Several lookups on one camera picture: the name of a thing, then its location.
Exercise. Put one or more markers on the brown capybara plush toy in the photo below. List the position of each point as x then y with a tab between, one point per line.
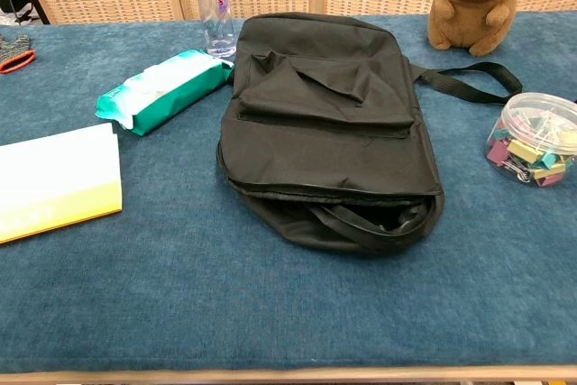
473	20

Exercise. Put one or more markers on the green wet wipes pack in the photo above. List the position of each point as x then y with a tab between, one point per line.
171	92

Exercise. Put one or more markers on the clear jar of binder clips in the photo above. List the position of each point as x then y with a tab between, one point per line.
532	141

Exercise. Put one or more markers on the blue table cloth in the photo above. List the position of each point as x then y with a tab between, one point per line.
180	290

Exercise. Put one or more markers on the grey work glove orange cuff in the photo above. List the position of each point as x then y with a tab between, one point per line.
15	58

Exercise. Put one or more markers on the clear plastic water bottle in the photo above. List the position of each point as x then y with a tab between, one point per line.
216	20

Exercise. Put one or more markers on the black fabric bag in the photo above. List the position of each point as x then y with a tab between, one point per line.
324	146

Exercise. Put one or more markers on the yellow and white book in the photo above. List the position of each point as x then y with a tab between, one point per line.
58	177

